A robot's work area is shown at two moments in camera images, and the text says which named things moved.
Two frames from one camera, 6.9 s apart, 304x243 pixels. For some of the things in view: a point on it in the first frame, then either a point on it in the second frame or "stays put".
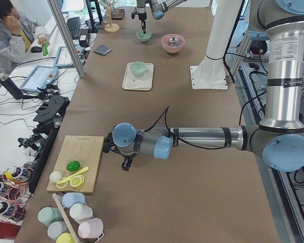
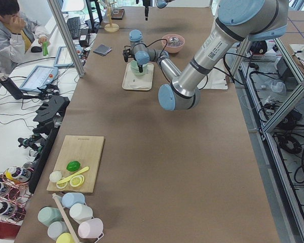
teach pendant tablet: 40,77 stays put
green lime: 73,166 stays put
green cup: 46,215 stays put
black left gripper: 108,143 → 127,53
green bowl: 143,37 → 135,69
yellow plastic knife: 81,170 stays put
